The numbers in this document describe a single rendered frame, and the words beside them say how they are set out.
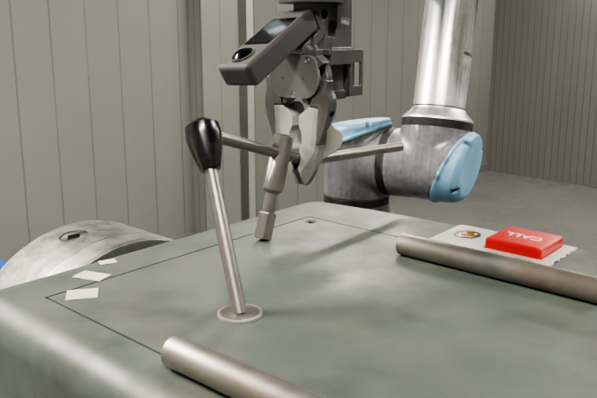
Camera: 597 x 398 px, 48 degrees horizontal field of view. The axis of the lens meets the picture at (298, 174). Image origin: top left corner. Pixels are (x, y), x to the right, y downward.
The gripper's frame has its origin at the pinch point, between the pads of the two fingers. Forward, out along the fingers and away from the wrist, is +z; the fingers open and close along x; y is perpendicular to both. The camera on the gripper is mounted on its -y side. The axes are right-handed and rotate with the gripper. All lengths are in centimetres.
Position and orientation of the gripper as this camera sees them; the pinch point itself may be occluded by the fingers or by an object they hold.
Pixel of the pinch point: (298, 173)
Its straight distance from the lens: 75.6
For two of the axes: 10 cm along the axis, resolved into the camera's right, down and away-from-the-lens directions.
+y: 6.6, -1.5, 7.4
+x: -7.5, -1.3, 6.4
